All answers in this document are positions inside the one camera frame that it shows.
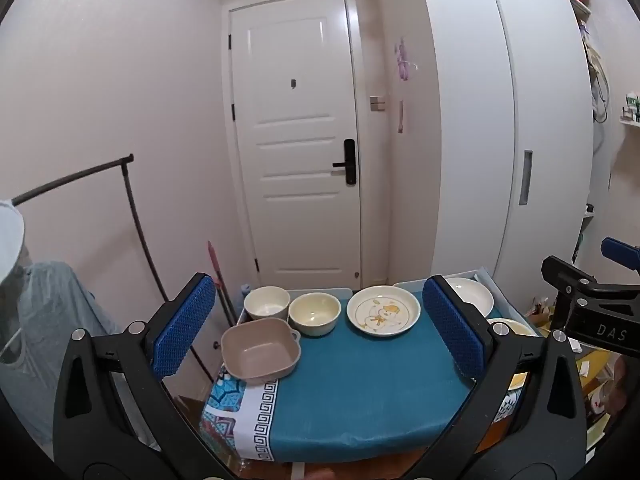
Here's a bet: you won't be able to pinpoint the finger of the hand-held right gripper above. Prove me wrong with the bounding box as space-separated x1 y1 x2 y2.
601 236 640 277
542 255 601 295

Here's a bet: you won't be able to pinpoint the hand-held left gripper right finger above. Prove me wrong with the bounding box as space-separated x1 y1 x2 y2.
410 274 587 480

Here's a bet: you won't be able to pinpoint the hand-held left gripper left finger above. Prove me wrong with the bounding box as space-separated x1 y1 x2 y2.
52 272 236 480

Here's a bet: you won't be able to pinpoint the cream plate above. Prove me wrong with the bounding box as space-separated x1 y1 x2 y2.
486 317 540 339

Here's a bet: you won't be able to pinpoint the cartoon printed white plate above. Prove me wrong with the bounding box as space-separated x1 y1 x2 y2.
346 285 422 337

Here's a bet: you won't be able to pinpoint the pink square bowl with handles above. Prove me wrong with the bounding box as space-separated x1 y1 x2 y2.
220 318 301 381

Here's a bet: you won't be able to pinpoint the plain white plate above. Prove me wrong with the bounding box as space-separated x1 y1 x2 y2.
442 277 495 318

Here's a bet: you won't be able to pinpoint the white ribbed bowl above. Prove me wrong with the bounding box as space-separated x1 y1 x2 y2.
243 286 292 322

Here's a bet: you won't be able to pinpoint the teal tablecloth with patterned edge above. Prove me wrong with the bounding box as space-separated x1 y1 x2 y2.
200 300 531 463

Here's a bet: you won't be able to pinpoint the cream round bowl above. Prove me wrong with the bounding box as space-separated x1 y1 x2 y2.
288 292 342 337

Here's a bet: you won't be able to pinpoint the black clothes rack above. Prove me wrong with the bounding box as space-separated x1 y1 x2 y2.
12 154 221 381

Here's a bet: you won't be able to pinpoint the grey hanging garment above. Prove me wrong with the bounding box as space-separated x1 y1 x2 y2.
0 260 166 446

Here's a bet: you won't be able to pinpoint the white wardrobe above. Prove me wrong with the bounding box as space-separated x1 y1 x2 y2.
380 0 596 286

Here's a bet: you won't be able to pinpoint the white panel door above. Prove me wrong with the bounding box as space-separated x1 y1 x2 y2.
229 0 362 291

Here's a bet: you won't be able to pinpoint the white hanging cloth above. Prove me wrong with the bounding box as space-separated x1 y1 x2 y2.
0 199 26 281

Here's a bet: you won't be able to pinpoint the pink handled mop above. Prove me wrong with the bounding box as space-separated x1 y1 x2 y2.
207 241 238 326

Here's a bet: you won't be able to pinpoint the grey recessed wardrobe handle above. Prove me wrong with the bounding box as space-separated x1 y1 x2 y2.
519 150 533 206

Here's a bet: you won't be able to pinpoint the hanging cables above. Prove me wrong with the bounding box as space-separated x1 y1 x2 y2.
591 57 612 125

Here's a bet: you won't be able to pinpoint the black door lock handle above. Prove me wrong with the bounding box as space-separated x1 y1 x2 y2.
332 139 358 184

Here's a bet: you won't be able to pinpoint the purple wall decoration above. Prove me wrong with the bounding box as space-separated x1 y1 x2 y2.
394 37 418 81

